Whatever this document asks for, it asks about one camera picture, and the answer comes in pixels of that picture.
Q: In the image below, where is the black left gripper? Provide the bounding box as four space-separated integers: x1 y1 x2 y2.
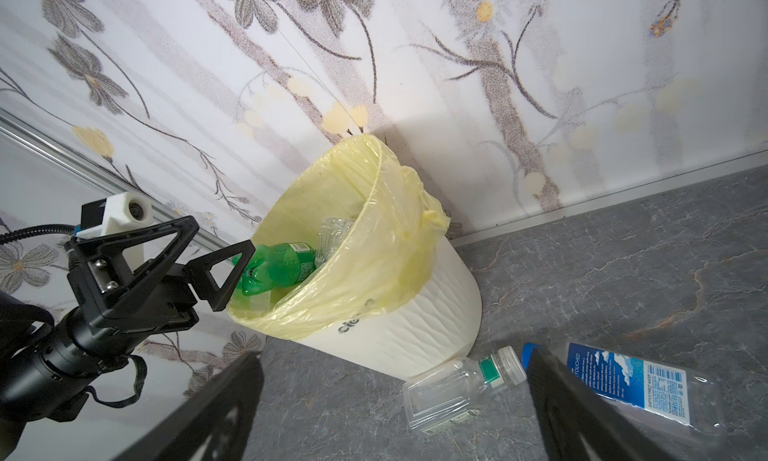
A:
63 216 255 356

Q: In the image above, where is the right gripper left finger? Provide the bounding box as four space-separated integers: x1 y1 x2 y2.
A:
116 352 264 460

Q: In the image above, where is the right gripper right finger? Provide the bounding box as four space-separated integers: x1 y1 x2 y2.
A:
527 347 672 461

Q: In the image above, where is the small blue label bottle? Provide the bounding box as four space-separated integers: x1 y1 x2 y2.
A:
548 342 727 450

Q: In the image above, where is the clear bottle white cap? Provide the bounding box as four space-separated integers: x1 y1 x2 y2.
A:
402 346 527 436

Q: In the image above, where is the green soda bottle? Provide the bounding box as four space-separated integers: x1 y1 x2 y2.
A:
236 242 316 297

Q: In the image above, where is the clear bottle blue label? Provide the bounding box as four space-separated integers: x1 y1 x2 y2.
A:
315 217 355 268

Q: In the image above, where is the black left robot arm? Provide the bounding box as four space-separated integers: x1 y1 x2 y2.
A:
1 216 260 460

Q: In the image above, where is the white plastic waste bin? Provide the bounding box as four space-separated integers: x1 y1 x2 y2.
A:
299 239 482 381

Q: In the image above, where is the yellow bin liner bag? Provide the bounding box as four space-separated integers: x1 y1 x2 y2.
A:
226 134 450 341

